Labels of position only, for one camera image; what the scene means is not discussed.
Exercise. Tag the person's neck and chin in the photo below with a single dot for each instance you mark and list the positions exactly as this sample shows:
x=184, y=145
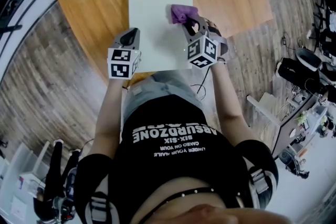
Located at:
x=183, y=191

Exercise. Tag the black printed t-shirt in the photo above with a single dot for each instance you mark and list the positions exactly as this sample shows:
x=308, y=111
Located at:
x=170, y=165

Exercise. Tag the white desk frame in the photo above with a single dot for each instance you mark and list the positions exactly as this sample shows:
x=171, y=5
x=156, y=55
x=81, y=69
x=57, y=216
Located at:
x=262, y=110

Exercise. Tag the white shelf unit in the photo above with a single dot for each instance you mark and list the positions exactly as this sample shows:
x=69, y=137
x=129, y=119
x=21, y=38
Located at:
x=29, y=178

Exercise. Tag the dark desk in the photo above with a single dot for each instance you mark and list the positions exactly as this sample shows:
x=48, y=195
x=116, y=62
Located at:
x=283, y=126

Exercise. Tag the person's left forearm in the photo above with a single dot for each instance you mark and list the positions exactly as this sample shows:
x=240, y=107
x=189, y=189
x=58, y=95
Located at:
x=109, y=112

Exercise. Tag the purple cloth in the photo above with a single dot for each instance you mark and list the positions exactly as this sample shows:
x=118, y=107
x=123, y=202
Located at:
x=181, y=13

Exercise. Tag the person's right forearm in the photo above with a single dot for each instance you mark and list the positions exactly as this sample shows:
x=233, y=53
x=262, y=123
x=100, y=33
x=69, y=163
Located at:
x=228, y=102

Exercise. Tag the small potted plant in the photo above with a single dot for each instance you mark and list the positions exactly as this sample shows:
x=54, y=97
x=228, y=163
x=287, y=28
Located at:
x=302, y=118

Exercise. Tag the black metal railing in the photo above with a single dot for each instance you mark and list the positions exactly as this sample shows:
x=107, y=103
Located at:
x=10, y=28

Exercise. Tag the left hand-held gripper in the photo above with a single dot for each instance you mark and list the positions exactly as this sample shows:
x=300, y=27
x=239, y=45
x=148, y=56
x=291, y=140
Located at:
x=122, y=63

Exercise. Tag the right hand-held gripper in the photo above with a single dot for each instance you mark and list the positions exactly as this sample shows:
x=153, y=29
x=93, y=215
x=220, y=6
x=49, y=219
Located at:
x=203, y=52

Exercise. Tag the light gray shorts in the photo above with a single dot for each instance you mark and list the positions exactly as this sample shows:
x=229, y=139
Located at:
x=157, y=89

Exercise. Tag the black office chair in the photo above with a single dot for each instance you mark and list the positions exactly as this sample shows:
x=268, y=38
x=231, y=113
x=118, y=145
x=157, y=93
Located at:
x=326, y=36
x=294, y=165

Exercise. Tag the white rectangular board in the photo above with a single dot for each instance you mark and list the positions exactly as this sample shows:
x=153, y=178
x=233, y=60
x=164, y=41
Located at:
x=152, y=21

